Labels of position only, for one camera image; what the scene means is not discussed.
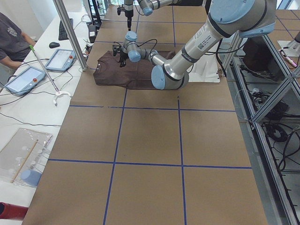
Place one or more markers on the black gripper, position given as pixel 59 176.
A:
pixel 123 56
pixel 128 14

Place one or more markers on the dark brown t-shirt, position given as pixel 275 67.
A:
pixel 133 76

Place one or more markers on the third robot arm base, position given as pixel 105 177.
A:
pixel 291 48

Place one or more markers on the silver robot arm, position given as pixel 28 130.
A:
pixel 251 18
pixel 148 6

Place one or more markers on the black box white label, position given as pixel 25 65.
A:
pixel 92 33

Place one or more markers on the far teach pendant tablet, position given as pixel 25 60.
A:
pixel 61 60

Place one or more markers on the teach pendant tablet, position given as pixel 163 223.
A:
pixel 25 81
pixel 61 60

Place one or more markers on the black computer keyboard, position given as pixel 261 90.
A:
pixel 62 32

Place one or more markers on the black computer mouse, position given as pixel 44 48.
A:
pixel 54 45

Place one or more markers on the near teach pendant tablet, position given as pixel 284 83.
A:
pixel 25 81

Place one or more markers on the seated person grey shirt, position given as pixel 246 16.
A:
pixel 14 43

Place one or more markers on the wooden stick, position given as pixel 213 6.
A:
pixel 23 161

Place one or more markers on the clear plastic rack tray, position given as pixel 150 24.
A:
pixel 16 150

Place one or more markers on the blue plastic cup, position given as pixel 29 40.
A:
pixel 31 177

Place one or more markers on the red object table corner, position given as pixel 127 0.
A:
pixel 12 211

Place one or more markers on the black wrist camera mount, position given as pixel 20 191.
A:
pixel 116 48
pixel 119 10

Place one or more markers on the aluminium frame post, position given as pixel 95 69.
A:
pixel 61 10

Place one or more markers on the white pedestal column base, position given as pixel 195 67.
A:
pixel 204 71

